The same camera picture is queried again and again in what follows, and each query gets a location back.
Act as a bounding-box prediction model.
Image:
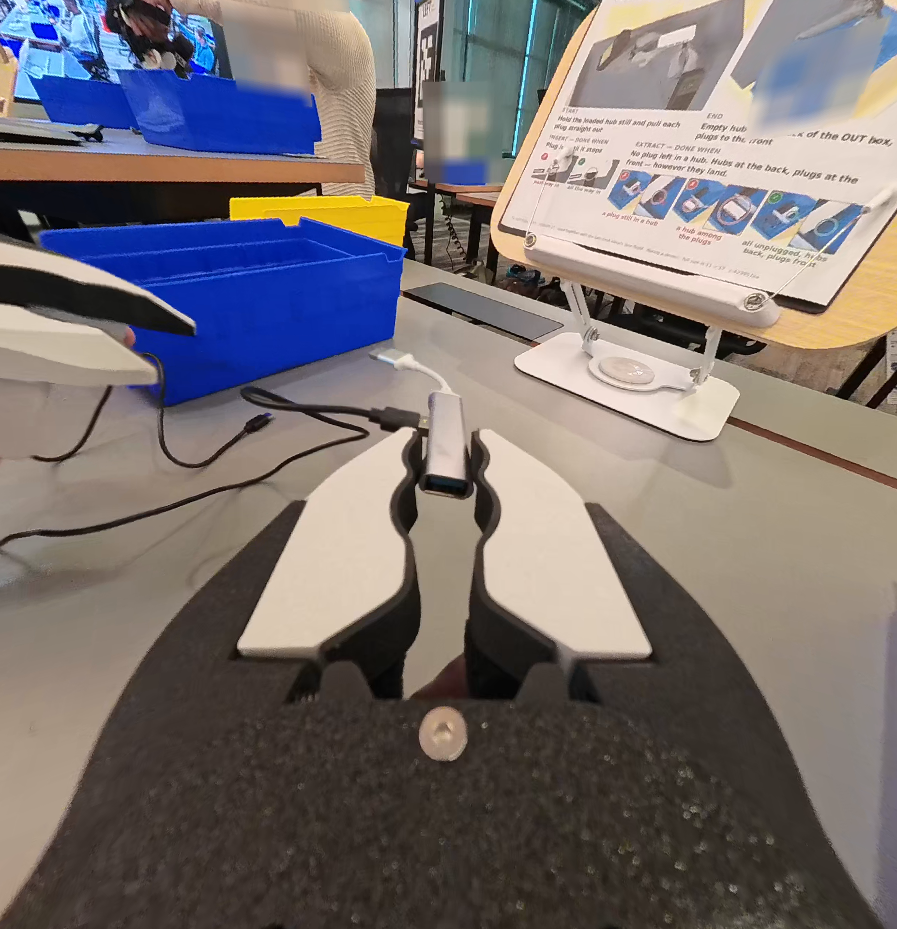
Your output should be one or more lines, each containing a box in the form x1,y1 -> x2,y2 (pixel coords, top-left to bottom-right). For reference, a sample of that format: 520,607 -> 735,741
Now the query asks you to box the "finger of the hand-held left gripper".
0,300 -> 162,461
0,231 -> 198,338

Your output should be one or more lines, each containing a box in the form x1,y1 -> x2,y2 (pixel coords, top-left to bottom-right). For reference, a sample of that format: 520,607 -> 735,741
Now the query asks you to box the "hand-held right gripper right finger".
465,428 -> 654,701

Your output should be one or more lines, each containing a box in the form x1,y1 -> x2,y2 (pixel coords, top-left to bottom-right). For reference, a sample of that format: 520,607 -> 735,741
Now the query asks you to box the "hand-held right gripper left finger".
235,427 -> 425,701

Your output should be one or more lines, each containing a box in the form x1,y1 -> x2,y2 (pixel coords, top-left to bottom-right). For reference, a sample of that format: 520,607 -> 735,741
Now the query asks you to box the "black usb cable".
0,352 -> 430,553

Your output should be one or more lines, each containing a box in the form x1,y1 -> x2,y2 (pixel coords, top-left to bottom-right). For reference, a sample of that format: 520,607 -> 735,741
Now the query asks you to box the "silver usb hub white cable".
368,348 -> 478,502

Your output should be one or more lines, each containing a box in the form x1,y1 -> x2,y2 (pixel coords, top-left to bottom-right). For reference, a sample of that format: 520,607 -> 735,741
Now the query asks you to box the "blue plastic bin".
27,69 -> 140,132
40,216 -> 408,407
118,67 -> 323,157

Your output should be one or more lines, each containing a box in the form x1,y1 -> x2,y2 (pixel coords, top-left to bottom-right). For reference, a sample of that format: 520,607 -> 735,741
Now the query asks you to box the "grey background desk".
0,131 -> 367,197

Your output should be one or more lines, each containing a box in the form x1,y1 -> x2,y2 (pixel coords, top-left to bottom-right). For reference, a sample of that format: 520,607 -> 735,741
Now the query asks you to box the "wooden book stand white base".
490,0 -> 897,440

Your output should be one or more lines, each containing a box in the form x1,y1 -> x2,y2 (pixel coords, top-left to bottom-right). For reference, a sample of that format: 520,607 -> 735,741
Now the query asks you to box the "computer monitor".
0,0 -> 235,82

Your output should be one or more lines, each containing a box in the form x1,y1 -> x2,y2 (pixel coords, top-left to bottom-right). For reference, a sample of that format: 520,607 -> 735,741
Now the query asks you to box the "yellow plastic bin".
229,195 -> 409,248

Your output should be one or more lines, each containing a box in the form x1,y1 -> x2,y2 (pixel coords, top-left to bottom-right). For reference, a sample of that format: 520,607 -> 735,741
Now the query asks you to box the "printed instruction sheet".
524,0 -> 897,306

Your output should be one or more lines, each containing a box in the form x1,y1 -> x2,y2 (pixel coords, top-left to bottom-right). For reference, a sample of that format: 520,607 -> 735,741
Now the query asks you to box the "black white sign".
415,0 -> 446,142

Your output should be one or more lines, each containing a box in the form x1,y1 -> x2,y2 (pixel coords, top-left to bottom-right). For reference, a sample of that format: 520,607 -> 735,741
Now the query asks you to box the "grey desk cable cover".
403,283 -> 565,342

